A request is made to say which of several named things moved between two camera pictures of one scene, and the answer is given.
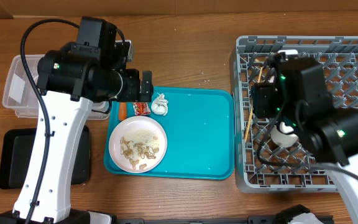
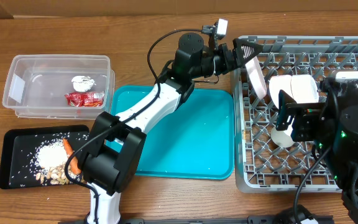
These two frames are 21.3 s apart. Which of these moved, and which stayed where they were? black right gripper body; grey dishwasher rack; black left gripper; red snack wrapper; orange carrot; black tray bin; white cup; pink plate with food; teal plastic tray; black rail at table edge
Moved: black left gripper; pink plate with food; red snack wrapper; orange carrot; black right gripper body
Stayed: grey dishwasher rack; teal plastic tray; black rail at table edge; white cup; black tray bin
